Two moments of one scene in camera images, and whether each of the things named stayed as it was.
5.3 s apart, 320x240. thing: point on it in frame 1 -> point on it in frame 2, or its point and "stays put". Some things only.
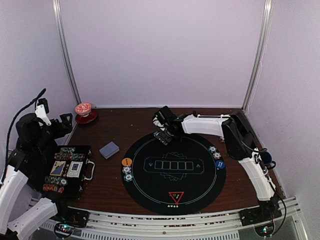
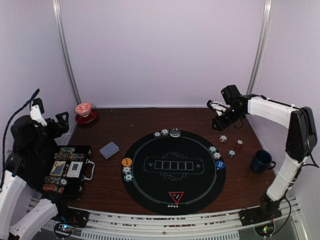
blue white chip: x=217 y=155 stays put
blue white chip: x=126 y=170 stays put
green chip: x=128 y=177 stays put
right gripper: x=164 y=137 -> x=220 y=124
